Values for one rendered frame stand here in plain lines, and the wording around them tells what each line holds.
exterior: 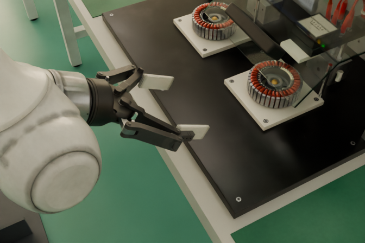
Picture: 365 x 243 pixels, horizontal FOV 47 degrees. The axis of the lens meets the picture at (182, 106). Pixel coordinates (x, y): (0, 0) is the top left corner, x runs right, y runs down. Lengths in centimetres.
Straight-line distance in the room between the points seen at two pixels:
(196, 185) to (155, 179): 90
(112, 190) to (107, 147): 21
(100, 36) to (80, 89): 49
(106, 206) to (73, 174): 123
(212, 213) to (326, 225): 20
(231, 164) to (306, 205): 15
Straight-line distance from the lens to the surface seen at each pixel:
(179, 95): 90
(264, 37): 59
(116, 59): 103
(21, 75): 44
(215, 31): 99
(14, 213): 170
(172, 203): 163
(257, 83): 87
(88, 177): 43
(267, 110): 87
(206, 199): 78
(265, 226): 76
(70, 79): 63
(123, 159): 175
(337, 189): 83
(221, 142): 82
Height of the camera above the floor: 142
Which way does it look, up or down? 48 degrees down
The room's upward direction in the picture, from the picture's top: straight up
